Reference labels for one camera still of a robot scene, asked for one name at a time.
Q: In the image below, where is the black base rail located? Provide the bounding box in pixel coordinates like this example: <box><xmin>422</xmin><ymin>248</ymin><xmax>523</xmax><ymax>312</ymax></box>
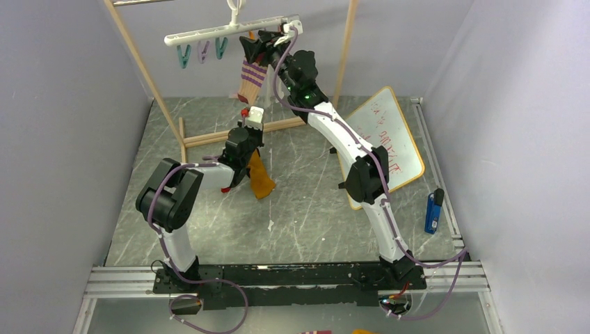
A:
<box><xmin>152</xmin><ymin>261</ymin><xmax>426</xmax><ymax>310</ymax></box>

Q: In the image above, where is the yellow framed whiteboard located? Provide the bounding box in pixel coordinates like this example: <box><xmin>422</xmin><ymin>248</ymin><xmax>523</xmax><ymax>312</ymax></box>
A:
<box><xmin>337</xmin><ymin>86</ymin><xmax>425</xmax><ymax>193</ymax></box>

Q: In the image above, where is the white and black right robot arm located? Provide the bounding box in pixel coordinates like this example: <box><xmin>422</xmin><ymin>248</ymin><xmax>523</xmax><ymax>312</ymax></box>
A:
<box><xmin>239</xmin><ymin>31</ymin><xmax>425</xmax><ymax>289</ymax></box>

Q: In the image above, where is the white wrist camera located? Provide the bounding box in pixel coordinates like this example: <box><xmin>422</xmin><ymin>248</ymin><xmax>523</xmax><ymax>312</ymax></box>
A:
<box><xmin>243</xmin><ymin>106</ymin><xmax>264</xmax><ymax>131</ymax></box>
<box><xmin>273</xmin><ymin>15</ymin><xmax>303</xmax><ymax>47</ymax></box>

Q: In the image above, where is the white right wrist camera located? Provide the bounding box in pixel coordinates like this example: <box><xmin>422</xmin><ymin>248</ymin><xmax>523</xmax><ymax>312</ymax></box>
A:
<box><xmin>273</xmin><ymin>15</ymin><xmax>303</xmax><ymax>47</ymax></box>

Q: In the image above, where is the white plastic clip hanger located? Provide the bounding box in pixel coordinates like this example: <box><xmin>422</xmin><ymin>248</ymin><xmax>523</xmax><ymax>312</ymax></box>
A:
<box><xmin>164</xmin><ymin>1</ymin><xmax>291</xmax><ymax>47</ymax></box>

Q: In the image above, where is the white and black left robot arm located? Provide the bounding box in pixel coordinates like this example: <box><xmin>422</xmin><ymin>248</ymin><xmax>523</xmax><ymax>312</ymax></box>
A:
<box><xmin>135</xmin><ymin>120</ymin><xmax>264</xmax><ymax>292</ymax></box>

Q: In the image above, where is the wooden drying rack frame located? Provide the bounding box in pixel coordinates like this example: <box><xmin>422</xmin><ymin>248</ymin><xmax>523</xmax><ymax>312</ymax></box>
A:
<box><xmin>103</xmin><ymin>1</ymin><xmax>359</xmax><ymax>162</ymax></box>

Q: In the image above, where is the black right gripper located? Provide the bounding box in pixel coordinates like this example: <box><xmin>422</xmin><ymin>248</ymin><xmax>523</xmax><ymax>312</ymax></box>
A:
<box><xmin>239</xmin><ymin>30</ymin><xmax>298</xmax><ymax>93</ymax></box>

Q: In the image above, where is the teal clip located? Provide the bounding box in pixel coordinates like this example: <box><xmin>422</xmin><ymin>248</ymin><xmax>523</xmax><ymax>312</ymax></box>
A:
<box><xmin>215</xmin><ymin>37</ymin><xmax>229</xmax><ymax>60</ymax></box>
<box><xmin>176</xmin><ymin>45</ymin><xmax>192</xmax><ymax>69</ymax></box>

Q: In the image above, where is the mustard yellow striped sock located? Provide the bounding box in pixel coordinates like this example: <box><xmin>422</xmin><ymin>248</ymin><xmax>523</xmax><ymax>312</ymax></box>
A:
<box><xmin>247</xmin><ymin>149</ymin><xmax>276</xmax><ymax>200</ymax></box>

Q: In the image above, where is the beige purple striped sock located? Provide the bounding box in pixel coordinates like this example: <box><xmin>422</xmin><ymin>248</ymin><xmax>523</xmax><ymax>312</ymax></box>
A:
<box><xmin>237</xmin><ymin>59</ymin><xmax>268</xmax><ymax>106</ymax></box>

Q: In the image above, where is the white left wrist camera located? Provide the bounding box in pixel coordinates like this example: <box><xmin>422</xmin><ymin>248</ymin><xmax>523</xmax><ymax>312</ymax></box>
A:
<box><xmin>243</xmin><ymin>106</ymin><xmax>264</xmax><ymax>131</ymax></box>

